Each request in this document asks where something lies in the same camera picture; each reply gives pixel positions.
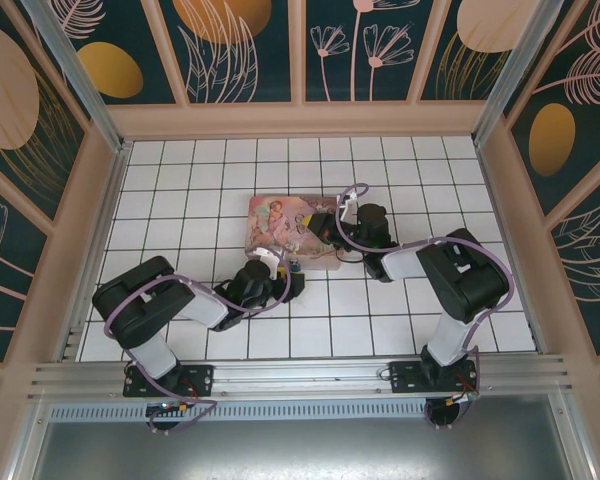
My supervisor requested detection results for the aluminium corner post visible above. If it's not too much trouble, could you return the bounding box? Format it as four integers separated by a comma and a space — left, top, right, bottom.
472, 0, 589, 147
22, 0, 133, 154

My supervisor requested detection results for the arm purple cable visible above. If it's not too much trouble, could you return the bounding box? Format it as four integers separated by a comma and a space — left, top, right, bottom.
332, 182, 515, 430
103, 252, 289, 435

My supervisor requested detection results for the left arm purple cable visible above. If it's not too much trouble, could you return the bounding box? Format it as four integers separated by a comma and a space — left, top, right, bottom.
103, 252, 289, 435

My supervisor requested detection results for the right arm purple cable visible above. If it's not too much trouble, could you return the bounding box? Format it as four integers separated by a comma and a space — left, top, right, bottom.
332, 182, 515, 430

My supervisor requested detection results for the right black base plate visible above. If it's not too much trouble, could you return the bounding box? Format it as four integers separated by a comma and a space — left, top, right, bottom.
388, 360, 481, 394

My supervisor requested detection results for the pink illustrated tin box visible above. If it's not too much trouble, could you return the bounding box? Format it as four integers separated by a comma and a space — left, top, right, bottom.
243, 192, 344, 271

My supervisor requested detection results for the aluminium mounting rail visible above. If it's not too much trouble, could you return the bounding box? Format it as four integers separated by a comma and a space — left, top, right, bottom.
27, 353, 576, 402

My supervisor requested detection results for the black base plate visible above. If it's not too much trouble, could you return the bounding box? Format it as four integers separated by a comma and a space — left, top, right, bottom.
123, 363, 216, 399
388, 360, 481, 394

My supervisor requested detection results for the slotted grey cable duct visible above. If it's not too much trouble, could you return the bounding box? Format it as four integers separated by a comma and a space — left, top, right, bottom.
47, 402, 556, 425

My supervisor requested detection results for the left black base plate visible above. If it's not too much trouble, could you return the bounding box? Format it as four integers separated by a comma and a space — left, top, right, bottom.
123, 363, 216, 399

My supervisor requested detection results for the aluminium side rail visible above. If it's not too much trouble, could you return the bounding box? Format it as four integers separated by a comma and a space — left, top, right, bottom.
54, 139, 134, 364
472, 139, 549, 354

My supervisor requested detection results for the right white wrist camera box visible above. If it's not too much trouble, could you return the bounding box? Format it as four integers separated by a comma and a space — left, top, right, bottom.
337, 192, 361, 221

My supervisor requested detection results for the grey metal sheet panel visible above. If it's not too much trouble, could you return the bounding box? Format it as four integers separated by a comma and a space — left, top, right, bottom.
9, 394, 599, 480

